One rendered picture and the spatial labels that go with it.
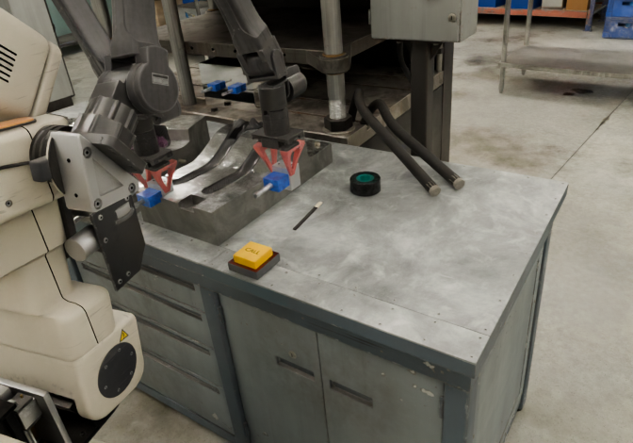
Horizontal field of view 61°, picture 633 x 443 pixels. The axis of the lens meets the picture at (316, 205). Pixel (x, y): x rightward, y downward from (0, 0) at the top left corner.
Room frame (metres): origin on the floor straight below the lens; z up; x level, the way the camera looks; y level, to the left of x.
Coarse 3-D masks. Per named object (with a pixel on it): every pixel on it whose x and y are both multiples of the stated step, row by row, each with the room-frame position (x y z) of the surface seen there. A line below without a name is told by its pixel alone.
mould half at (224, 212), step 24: (216, 144) 1.39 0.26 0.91; (240, 144) 1.35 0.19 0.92; (312, 144) 1.44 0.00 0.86; (192, 168) 1.31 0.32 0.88; (216, 168) 1.29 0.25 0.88; (264, 168) 1.24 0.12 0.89; (312, 168) 1.36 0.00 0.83; (192, 192) 1.15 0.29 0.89; (216, 192) 1.13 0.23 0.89; (240, 192) 1.13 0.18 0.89; (288, 192) 1.26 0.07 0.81; (144, 216) 1.19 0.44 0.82; (168, 216) 1.13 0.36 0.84; (192, 216) 1.08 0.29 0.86; (216, 216) 1.05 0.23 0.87; (240, 216) 1.11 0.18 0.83; (216, 240) 1.04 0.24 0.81
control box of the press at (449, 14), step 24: (384, 0) 1.75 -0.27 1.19; (408, 0) 1.70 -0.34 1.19; (432, 0) 1.65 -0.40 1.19; (456, 0) 1.61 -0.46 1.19; (384, 24) 1.75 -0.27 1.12; (408, 24) 1.70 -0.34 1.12; (432, 24) 1.65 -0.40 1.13; (456, 24) 1.61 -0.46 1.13; (408, 48) 1.78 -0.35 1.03; (432, 48) 1.73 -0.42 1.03; (408, 72) 1.83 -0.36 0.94; (432, 72) 1.75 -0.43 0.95; (432, 96) 1.76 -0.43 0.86
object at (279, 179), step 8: (280, 160) 1.13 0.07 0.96; (272, 168) 1.10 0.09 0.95; (280, 168) 1.09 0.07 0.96; (296, 168) 1.09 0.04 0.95; (272, 176) 1.07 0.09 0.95; (280, 176) 1.07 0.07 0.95; (288, 176) 1.07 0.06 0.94; (296, 176) 1.09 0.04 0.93; (264, 184) 1.07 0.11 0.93; (272, 184) 1.05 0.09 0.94; (280, 184) 1.05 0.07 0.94; (288, 184) 1.07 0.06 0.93; (296, 184) 1.09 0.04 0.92; (256, 192) 1.01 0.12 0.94; (264, 192) 1.03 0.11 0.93
